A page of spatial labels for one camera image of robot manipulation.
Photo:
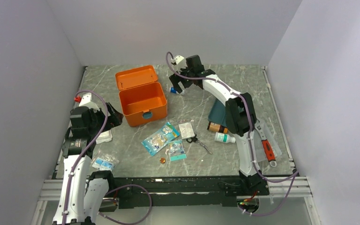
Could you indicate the red handled adjustable wrench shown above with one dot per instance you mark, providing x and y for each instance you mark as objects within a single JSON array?
[{"x": 266, "y": 144}]

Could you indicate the white green medicine bottle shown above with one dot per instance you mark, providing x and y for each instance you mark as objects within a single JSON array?
[{"x": 224, "y": 138}]

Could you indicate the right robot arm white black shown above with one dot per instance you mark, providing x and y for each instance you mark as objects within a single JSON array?
[{"x": 239, "y": 111}]

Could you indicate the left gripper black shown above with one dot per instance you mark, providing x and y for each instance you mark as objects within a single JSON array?
[{"x": 115, "y": 119}]

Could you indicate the white gauze pack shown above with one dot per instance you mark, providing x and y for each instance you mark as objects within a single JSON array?
[{"x": 105, "y": 136}]

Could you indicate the black handled scissors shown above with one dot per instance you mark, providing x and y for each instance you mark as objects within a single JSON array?
[{"x": 194, "y": 139}]

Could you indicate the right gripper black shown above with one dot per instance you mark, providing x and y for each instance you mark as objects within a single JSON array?
[{"x": 175, "y": 79}]

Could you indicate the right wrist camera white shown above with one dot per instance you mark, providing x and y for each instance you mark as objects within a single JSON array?
[{"x": 179, "y": 63}]

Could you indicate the clear zip bag white pads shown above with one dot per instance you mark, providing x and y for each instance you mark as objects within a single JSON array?
[{"x": 186, "y": 130}]

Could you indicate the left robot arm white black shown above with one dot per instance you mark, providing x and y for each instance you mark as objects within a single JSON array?
[{"x": 82, "y": 194}]

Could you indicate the clear bag blue packets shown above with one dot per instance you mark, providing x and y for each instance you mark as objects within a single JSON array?
[{"x": 103, "y": 161}]

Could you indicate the teal plastic tray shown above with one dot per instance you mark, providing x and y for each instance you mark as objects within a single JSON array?
[{"x": 217, "y": 113}]

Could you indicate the clear plastic case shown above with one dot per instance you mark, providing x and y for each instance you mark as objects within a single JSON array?
[{"x": 259, "y": 148}]

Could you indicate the small teal bandage pack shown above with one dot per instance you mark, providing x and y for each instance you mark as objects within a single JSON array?
[{"x": 176, "y": 151}]

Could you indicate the orange medicine box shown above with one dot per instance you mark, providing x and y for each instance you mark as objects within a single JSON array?
[{"x": 141, "y": 96}]

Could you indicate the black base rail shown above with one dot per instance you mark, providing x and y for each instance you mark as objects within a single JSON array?
[{"x": 224, "y": 190}]

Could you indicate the blue cotton swab pack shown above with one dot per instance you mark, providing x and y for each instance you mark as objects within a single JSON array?
[{"x": 158, "y": 140}]

